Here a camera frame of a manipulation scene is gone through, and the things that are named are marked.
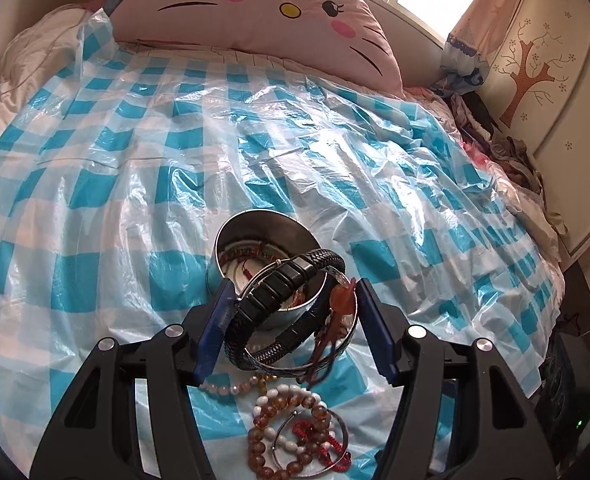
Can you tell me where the copper red wire bracelet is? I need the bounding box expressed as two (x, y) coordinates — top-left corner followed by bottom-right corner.
(303, 276), (359, 386)

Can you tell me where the brown amber bead bracelet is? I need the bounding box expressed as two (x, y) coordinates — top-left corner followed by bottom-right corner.
(246, 383), (337, 480)

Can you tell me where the red braided cord bracelet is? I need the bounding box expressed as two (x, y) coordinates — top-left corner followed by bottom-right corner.
(219, 244), (277, 281)

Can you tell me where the round silver metal tin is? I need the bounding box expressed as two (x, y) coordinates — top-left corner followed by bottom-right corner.
(206, 210), (330, 332)

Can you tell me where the wardrobe with tree decal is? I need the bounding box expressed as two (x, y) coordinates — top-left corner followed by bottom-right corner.
(479, 0), (590, 257)

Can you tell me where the pink pearl bead bracelet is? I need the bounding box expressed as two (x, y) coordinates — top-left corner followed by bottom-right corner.
(197, 376), (269, 397)

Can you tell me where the pile of clothes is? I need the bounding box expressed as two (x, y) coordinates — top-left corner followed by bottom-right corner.
(407, 87), (568, 236)

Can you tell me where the thin silver wire bangle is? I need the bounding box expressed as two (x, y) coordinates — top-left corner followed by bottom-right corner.
(266, 410), (353, 479)

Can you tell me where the pink curtain at right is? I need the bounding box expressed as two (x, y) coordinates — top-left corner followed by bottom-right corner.
(433, 0), (520, 98)

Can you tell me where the blue white checkered plastic sheet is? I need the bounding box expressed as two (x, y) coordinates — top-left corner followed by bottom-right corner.
(0, 13), (564, 470)

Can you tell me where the black braided leather bracelet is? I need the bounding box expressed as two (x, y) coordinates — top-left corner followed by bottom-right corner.
(222, 247), (347, 371)

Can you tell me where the pink cat face pillow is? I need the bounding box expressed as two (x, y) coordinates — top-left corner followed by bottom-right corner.
(111, 0), (402, 94)

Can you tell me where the red knotted cord bracelet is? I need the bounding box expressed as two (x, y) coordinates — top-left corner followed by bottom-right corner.
(291, 419), (353, 474)

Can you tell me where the white striped quilt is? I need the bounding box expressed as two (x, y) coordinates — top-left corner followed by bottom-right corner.
(0, 4), (91, 132)

